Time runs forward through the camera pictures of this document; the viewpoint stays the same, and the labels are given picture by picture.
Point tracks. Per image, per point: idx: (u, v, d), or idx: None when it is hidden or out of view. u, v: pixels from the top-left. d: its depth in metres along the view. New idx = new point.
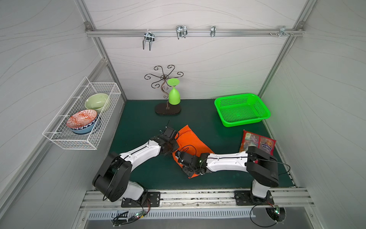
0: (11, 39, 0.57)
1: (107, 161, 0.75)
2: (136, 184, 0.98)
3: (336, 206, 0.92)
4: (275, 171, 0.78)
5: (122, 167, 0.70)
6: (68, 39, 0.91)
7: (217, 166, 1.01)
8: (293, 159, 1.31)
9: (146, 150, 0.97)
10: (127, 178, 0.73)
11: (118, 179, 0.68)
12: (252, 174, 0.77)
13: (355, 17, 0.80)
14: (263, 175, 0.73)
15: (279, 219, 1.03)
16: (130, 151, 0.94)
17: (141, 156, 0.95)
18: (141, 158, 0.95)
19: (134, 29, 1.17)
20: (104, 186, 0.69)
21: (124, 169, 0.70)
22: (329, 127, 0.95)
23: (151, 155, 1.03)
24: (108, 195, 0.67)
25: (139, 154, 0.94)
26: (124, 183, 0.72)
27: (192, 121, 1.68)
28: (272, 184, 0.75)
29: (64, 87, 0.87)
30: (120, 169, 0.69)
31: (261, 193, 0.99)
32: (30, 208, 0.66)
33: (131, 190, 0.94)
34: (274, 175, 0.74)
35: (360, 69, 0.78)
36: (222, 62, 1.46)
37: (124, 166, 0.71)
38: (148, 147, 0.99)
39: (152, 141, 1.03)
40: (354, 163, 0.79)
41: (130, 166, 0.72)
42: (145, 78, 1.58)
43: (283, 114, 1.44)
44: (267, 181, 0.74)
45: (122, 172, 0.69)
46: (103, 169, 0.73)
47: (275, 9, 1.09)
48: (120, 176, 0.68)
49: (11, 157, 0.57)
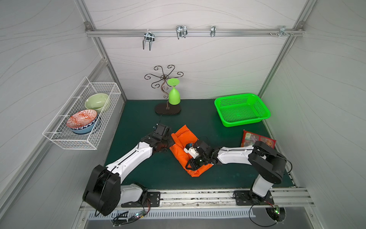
0: (11, 39, 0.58)
1: (94, 175, 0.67)
2: (133, 188, 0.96)
3: (336, 206, 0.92)
4: (280, 167, 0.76)
5: (110, 181, 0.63)
6: (68, 39, 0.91)
7: (226, 158, 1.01)
8: (293, 159, 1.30)
9: (136, 156, 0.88)
10: (117, 189, 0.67)
11: (107, 193, 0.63)
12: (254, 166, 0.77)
13: (355, 17, 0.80)
14: (264, 168, 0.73)
15: (279, 219, 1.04)
16: (118, 161, 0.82)
17: (131, 163, 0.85)
18: (131, 166, 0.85)
19: (134, 29, 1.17)
20: (95, 201, 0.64)
21: (112, 182, 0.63)
22: (329, 127, 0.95)
23: (142, 160, 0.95)
24: (100, 209, 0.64)
25: (128, 162, 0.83)
26: (116, 194, 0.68)
27: (192, 121, 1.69)
28: (274, 178, 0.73)
29: (63, 87, 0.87)
30: (108, 183, 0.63)
31: (261, 192, 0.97)
32: (30, 208, 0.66)
33: (129, 194, 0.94)
34: (277, 171, 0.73)
35: (360, 69, 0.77)
36: (222, 62, 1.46)
37: (112, 179, 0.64)
38: (138, 151, 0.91)
39: (143, 144, 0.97)
40: (355, 163, 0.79)
41: (118, 179, 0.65)
42: (145, 78, 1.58)
43: (283, 114, 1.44)
44: (269, 175, 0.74)
45: (110, 186, 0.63)
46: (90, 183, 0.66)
47: (275, 9, 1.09)
48: (108, 190, 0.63)
49: (11, 157, 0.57)
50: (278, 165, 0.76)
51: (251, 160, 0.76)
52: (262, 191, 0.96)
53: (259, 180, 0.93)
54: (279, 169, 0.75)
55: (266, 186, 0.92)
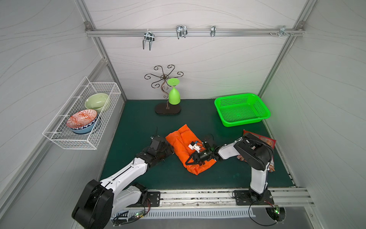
0: (10, 39, 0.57)
1: (86, 190, 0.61)
2: (128, 194, 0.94)
3: (336, 206, 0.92)
4: (267, 156, 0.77)
5: (103, 197, 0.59)
6: (68, 39, 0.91)
7: (224, 152, 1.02)
8: (293, 159, 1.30)
9: (131, 171, 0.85)
10: (110, 206, 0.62)
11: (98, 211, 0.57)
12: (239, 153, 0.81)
13: (355, 17, 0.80)
14: (247, 153, 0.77)
15: (279, 219, 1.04)
16: (112, 177, 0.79)
17: (125, 179, 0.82)
18: (126, 182, 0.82)
19: (134, 29, 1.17)
20: (83, 220, 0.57)
21: (105, 199, 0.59)
22: (329, 127, 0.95)
23: (137, 174, 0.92)
24: None
25: (122, 178, 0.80)
26: (107, 210, 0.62)
27: (192, 121, 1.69)
28: (258, 165, 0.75)
29: (63, 87, 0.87)
30: (101, 200, 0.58)
31: (256, 186, 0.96)
32: (30, 208, 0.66)
33: (126, 200, 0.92)
34: (260, 157, 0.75)
35: (360, 68, 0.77)
36: (222, 62, 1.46)
37: (105, 195, 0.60)
38: (133, 167, 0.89)
39: (138, 161, 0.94)
40: (355, 163, 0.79)
41: (112, 195, 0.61)
42: (145, 78, 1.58)
43: (283, 113, 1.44)
44: (253, 161, 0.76)
45: (103, 202, 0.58)
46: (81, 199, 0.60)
47: (275, 9, 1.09)
48: (100, 207, 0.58)
49: (11, 157, 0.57)
50: (265, 153, 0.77)
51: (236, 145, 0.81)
52: (258, 185, 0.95)
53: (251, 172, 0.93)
54: (263, 156, 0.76)
55: (259, 179, 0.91)
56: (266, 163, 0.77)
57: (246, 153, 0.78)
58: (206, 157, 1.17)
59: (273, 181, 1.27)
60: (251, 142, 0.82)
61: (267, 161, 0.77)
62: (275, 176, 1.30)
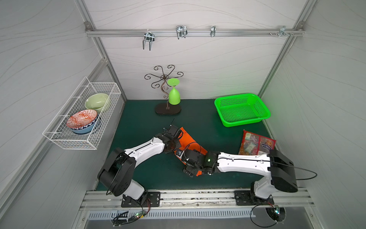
0: (10, 39, 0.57)
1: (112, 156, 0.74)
2: (138, 184, 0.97)
3: (337, 206, 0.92)
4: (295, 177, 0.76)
5: (127, 163, 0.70)
6: (68, 39, 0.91)
7: (229, 168, 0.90)
8: (293, 159, 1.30)
9: (149, 148, 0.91)
10: (130, 173, 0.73)
11: (122, 174, 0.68)
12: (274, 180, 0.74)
13: (355, 17, 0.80)
14: (286, 182, 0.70)
15: (279, 219, 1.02)
16: (135, 147, 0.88)
17: (146, 152, 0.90)
18: (145, 155, 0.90)
19: (135, 29, 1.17)
20: (107, 182, 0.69)
21: (128, 164, 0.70)
22: (329, 127, 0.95)
23: (152, 153, 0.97)
24: (110, 190, 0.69)
25: (143, 150, 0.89)
26: (127, 178, 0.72)
27: (192, 121, 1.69)
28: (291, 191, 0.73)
29: (63, 87, 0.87)
30: (124, 165, 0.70)
31: (262, 194, 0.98)
32: (30, 207, 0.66)
33: (133, 189, 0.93)
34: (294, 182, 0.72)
35: (360, 68, 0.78)
36: (222, 62, 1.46)
37: (128, 161, 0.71)
38: (153, 143, 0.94)
39: (157, 139, 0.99)
40: (354, 162, 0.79)
41: (134, 162, 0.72)
42: (145, 78, 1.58)
43: (283, 113, 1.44)
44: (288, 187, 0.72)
45: (126, 168, 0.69)
46: (107, 163, 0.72)
47: (275, 9, 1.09)
48: (124, 171, 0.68)
49: (11, 157, 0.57)
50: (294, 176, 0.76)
51: (273, 175, 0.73)
52: (265, 194, 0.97)
53: (265, 186, 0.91)
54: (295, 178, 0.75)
55: (270, 190, 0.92)
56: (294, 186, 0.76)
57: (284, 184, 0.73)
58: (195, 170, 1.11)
59: None
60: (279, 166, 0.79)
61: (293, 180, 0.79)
62: None
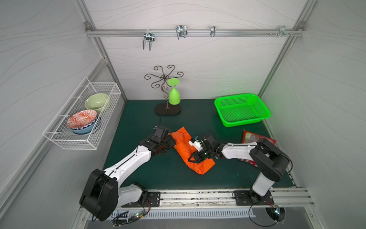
0: (10, 39, 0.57)
1: (90, 180, 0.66)
2: (132, 190, 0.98)
3: (336, 206, 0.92)
4: (283, 165, 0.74)
5: (107, 185, 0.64)
6: (68, 40, 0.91)
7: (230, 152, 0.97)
8: (293, 159, 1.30)
9: (133, 161, 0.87)
10: (115, 193, 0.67)
11: (104, 198, 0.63)
12: (256, 162, 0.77)
13: (356, 17, 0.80)
14: (264, 163, 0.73)
15: (279, 219, 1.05)
16: (116, 165, 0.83)
17: (129, 167, 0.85)
18: (129, 170, 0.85)
19: (134, 29, 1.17)
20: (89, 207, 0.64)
21: (108, 187, 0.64)
22: (329, 127, 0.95)
23: (138, 165, 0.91)
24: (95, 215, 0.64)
25: (126, 166, 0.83)
26: (112, 200, 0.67)
27: (192, 121, 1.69)
28: (274, 175, 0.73)
29: (63, 87, 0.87)
30: (105, 189, 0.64)
31: (259, 190, 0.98)
32: (30, 207, 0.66)
33: (128, 197, 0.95)
34: (277, 168, 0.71)
35: (360, 68, 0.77)
36: (222, 62, 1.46)
37: (109, 183, 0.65)
38: (137, 155, 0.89)
39: (141, 148, 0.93)
40: (355, 162, 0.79)
41: (116, 183, 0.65)
42: (145, 78, 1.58)
43: (283, 113, 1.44)
44: (269, 171, 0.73)
45: (108, 191, 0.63)
46: (87, 188, 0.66)
47: (275, 9, 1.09)
48: (105, 195, 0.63)
49: (11, 157, 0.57)
50: (280, 163, 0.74)
51: (252, 155, 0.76)
52: (262, 189, 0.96)
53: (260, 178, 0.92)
54: (280, 166, 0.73)
55: (267, 185, 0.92)
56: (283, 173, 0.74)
57: (262, 165, 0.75)
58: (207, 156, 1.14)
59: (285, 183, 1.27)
60: None
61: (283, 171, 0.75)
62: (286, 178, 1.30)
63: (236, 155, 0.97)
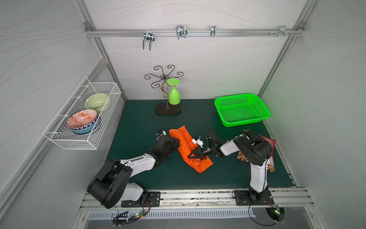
0: (10, 39, 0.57)
1: (107, 165, 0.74)
2: (135, 187, 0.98)
3: (336, 206, 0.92)
4: (264, 150, 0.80)
5: (123, 171, 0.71)
6: (68, 40, 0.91)
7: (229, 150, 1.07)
8: (293, 159, 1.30)
9: (142, 161, 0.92)
10: (125, 183, 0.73)
11: (117, 183, 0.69)
12: (239, 147, 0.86)
13: (355, 17, 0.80)
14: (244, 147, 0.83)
15: (279, 219, 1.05)
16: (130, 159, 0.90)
17: (139, 165, 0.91)
18: (138, 168, 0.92)
19: (134, 29, 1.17)
20: (99, 192, 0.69)
21: (124, 173, 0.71)
22: (329, 127, 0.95)
23: (146, 168, 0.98)
24: (102, 202, 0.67)
25: (138, 162, 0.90)
26: (121, 189, 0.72)
27: (192, 121, 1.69)
28: (255, 159, 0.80)
29: (64, 87, 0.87)
30: (120, 174, 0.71)
31: (255, 185, 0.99)
32: (30, 207, 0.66)
33: (130, 192, 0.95)
34: (256, 150, 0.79)
35: (360, 68, 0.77)
36: (222, 62, 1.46)
37: (124, 170, 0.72)
38: (145, 158, 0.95)
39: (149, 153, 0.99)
40: (355, 162, 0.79)
41: (130, 171, 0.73)
42: (145, 78, 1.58)
43: (283, 113, 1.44)
44: (250, 155, 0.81)
45: (122, 176, 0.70)
46: (102, 172, 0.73)
47: (275, 9, 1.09)
48: (119, 181, 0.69)
49: (11, 157, 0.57)
50: (262, 149, 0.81)
51: (235, 140, 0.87)
52: (257, 184, 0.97)
53: (251, 169, 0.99)
54: (260, 150, 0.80)
55: (259, 178, 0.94)
56: (264, 158, 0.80)
57: (245, 148, 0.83)
58: (208, 152, 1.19)
59: (285, 183, 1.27)
60: (251, 138, 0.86)
61: (265, 157, 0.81)
62: (287, 178, 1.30)
63: (232, 151, 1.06)
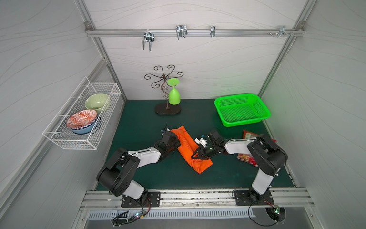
0: (10, 39, 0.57)
1: (115, 156, 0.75)
2: (137, 183, 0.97)
3: (336, 206, 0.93)
4: (280, 161, 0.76)
5: (131, 161, 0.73)
6: (68, 40, 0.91)
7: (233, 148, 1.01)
8: (293, 159, 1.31)
9: (149, 153, 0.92)
10: (132, 173, 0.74)
11: (126, 171, 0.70)
12: (253, 155, 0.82)
13: (356, 17, 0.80)
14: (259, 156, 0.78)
15: (279, 219, 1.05)
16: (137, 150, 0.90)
17: (146, 157, 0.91)
18: (144, 160, 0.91)
19: (134, 29, 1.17)
20: (107, 181, 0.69)
21: (132, 162, 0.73)
22: (329, 127, 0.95)
23: (151, 160, 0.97)
24: (112, 190, 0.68)
25: (144, 154, 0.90)
26: (129, 178, 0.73)
27: (192, 121, 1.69)
28: (269, 169, 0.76)
29: (64, 87, 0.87)
30: (129, 163, 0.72)
31: (258, 187, 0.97)
32: (30, 207, 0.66)
33: (133, 188, 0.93)
34: (272, 161, 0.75)
35: (360, 68, 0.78)
36: (222, 62, 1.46)
37: (132, 160, 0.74)
38: (151, 150, 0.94)
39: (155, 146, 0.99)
40: (354, 162, 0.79)
41: (137, 161, 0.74)
42: (145, 78, 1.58)
43: (283, 113, 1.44)
44: (265, 165, 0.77)
45: (131, 165, 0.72)
46: (110, 161, 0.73)
47: (275, 9, 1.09)
48: (128, 169, 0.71)
49: (11, 157, 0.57)
50: (278, 158, 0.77)
51: (249, 147, 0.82)
52: (261, 187, 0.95)
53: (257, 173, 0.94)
54: (276, 161, 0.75)
55: (264, 182, 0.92)
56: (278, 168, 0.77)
57: (259, 157, 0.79)
58: (211, 152, 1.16)
59: (285, 183, 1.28)
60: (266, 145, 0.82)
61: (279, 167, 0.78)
62: (287, 178, 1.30)
63: (238, 150, 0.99)
